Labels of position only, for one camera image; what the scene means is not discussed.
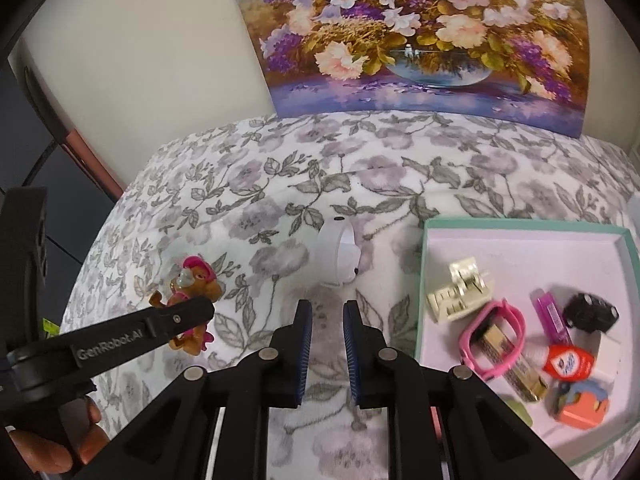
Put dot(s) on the pink watch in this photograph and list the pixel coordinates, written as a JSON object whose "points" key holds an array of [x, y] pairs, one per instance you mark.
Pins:
{"points": [[472, 355]]}

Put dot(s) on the teal box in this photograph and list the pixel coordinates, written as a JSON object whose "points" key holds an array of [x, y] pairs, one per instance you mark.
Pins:
{"points": [[525, 260]]}

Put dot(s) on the black toy car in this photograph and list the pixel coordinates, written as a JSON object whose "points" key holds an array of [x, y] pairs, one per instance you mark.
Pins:
{"points": [[590, 312]]}

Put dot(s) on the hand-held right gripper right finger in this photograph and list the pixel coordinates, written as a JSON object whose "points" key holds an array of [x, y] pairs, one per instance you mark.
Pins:
{"points": [[352, 352]]}

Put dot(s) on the white watch band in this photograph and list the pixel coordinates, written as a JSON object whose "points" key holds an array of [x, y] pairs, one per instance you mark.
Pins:
{"points": [[327, 245]]}

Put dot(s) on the grey floral blanket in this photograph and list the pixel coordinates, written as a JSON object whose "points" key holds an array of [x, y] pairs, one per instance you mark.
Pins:
{"points": [[250, 200]]}

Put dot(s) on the dark door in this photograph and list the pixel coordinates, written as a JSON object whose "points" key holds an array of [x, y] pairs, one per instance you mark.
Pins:
{"points": [[65, 200]]}

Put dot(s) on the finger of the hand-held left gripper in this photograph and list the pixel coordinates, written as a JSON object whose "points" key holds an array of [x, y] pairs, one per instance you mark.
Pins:
{"points": [[150, 327]]}

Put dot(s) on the red tube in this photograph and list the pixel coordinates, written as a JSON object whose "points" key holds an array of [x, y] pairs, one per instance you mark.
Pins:
{"points": [[567, 360]]}

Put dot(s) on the floral painting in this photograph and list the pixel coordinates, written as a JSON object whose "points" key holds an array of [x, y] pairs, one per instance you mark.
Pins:
{"points": [[400, 35]]}

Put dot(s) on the purple tube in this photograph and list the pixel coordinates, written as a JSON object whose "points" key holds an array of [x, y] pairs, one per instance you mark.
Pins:
{"points": [[550, 315]]}

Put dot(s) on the bear figurine with pink hat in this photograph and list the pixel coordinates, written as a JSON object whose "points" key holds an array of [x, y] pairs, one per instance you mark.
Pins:
{"points": [[200, 287]]}

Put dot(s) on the person's left hand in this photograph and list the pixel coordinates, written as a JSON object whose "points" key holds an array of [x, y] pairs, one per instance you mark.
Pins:
{"points": [[42, 452]]}

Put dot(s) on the brown door frame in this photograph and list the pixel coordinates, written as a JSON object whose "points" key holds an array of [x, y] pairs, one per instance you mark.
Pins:
{"points": [[85, 155]]}

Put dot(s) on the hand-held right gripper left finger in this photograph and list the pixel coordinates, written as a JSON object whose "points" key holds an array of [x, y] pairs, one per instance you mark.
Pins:
{"points": [[303, 350]]}

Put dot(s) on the gold harmonica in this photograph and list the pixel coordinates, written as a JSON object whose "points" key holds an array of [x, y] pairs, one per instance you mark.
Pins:
{"points": [[525, 385]]}

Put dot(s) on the white rectangular block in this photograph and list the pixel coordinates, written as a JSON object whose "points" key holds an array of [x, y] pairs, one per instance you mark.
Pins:
{"points": [[607, 357]]}

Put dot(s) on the orange blue green toy block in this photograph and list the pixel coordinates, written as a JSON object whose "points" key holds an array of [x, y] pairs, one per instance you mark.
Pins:
{"points": [[580, 407]]}

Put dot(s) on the cream hair claw clip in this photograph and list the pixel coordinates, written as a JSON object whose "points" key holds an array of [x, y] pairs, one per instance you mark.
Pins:
{"points": [[460, 300]]}

